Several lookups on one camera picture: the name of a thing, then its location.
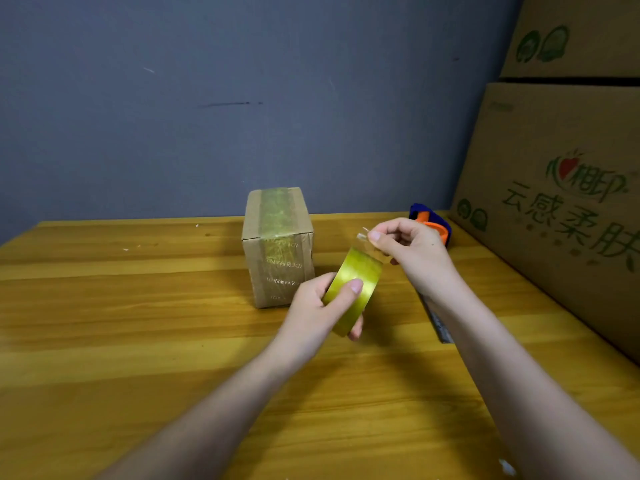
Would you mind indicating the person's left forearm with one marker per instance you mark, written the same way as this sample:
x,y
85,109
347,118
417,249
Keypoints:
x,y
200,424

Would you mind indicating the small taped cardboard box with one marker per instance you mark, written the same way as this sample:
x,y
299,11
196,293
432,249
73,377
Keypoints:
x,y
278,247

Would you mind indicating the person's right forearm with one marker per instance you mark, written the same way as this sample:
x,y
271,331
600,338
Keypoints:
x,y
515,374

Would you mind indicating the yellow packing tape roll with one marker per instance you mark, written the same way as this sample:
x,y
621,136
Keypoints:
x,y
350,289

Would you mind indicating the person's right hand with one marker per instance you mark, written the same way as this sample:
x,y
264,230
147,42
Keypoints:
x,y
420,249

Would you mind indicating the cardboard box with green print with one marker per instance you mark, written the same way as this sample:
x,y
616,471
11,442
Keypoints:
x,y
575,37

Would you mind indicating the grey metal ruler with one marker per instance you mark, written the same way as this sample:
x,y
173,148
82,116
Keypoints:
x,y
437,319

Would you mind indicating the person's left thumb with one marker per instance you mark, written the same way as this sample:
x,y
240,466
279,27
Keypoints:
x,y
345,293

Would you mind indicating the blue orange tape dispenser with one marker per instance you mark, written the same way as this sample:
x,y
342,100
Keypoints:
x,y
432,222

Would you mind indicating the large printed cardboard box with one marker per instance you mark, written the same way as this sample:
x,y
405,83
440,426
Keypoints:
x,y
560,204

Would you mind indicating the person's left hand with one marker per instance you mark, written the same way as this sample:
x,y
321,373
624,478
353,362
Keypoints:
x,y
310,314

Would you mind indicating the person's right thumb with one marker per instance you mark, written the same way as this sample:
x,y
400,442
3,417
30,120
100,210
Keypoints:
x,y
382,242

